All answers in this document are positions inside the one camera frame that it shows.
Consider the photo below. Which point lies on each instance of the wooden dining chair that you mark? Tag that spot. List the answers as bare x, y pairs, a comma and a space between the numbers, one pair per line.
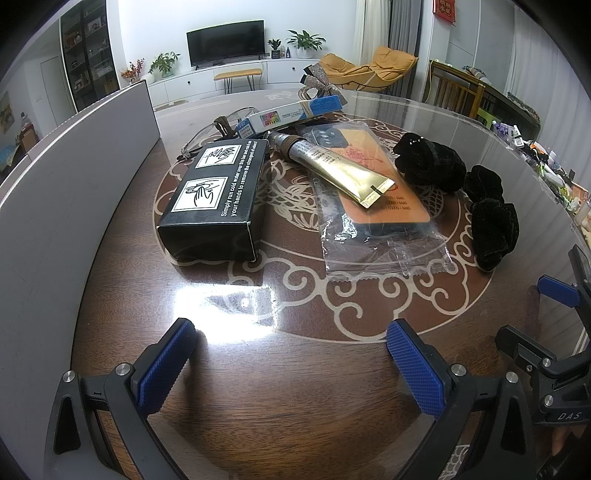
455, 92

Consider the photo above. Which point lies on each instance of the large leafy potted plant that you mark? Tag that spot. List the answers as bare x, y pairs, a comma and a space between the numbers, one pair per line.
304, 42

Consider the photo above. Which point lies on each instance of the blue and white slim box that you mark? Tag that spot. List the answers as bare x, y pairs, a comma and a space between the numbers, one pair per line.
277, 117

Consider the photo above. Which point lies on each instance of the large black velvet scrunchie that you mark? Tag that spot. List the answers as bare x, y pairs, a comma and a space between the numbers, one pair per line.
429, 159

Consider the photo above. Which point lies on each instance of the black glass display cabinet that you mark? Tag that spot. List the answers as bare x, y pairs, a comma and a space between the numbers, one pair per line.
90, 50

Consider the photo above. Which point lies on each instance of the small potted plant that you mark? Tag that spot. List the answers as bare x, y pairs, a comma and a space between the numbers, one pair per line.
275, 46

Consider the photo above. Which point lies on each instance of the clear safety glasses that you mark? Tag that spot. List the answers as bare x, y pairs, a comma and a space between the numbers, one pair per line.
198, 138

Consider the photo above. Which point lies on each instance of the gold cream tube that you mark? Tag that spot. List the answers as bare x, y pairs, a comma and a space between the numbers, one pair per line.
341, 173

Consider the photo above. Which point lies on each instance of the red flower arrangement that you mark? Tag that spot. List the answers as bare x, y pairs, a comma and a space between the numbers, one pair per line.
134, 71

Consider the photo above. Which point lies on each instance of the red wall hanging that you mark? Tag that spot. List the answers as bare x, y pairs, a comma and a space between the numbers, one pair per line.
445, 9

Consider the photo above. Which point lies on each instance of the wooden bench with hairpin legs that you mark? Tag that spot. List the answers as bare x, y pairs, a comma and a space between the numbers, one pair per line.
238, 74

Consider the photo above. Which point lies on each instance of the black printed carton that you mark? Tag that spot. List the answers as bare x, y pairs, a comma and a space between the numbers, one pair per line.
207, 194

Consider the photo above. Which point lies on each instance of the row of small bottles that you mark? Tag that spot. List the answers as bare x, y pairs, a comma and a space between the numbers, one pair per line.
545, 157

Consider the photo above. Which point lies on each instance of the person's right hand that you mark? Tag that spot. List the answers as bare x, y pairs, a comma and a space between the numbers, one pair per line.
564, 443

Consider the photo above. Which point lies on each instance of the flat screen television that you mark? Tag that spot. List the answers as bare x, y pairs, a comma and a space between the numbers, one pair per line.
226, 44

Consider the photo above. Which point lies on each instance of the framed wall picture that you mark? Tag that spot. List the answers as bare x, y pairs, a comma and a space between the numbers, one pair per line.
4, 113

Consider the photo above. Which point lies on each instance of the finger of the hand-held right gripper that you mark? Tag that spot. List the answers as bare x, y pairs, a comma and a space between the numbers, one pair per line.
558, 288
521, 344

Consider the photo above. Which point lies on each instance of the clear packet with orange card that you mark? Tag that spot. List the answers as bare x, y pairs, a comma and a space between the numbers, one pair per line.
397, 226

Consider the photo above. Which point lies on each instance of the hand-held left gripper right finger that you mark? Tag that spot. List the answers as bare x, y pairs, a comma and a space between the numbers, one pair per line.
415, 369

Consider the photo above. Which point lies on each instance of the grey and white curtains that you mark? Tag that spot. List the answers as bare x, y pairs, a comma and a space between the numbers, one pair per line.
388, 23

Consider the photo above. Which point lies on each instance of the glitter bow hair clip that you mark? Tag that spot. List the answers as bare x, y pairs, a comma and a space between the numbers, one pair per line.
318, 83

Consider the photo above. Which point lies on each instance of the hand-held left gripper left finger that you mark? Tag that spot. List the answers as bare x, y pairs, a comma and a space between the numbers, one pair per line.
168, 360

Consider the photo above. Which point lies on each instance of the white television cabinet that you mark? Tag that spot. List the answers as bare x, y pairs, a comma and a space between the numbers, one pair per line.
194, 85

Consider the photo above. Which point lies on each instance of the orange lounge chair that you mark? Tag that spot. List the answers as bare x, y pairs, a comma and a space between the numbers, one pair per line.
341, 69
392, 62

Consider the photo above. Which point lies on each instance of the green potted plant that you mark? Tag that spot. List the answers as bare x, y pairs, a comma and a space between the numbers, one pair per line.
164, 62

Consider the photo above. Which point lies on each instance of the small black velvet scrunchie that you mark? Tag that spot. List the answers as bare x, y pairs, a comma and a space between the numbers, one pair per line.
485, 184

